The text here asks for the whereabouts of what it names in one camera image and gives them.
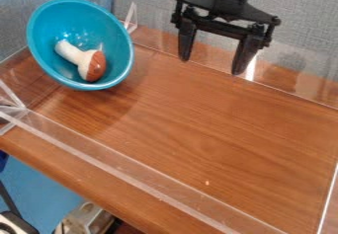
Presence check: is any clear acrylic barrier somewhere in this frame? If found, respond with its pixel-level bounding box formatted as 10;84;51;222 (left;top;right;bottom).
0;1;338;234

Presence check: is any grey box under table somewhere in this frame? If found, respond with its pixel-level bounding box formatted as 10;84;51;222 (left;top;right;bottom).
53;201;114;234

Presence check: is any black and white chair part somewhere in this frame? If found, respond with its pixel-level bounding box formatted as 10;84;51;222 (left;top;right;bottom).
0;181;39;234

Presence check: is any brown and white toy mushroom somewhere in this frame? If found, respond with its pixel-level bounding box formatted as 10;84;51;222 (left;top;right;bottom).
54;39;106;82

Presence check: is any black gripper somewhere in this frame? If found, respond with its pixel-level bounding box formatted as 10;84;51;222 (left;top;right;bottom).
169;0;281;75

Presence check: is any blue plastic bowl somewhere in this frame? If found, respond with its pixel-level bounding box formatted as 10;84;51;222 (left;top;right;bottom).
26;0;134;91

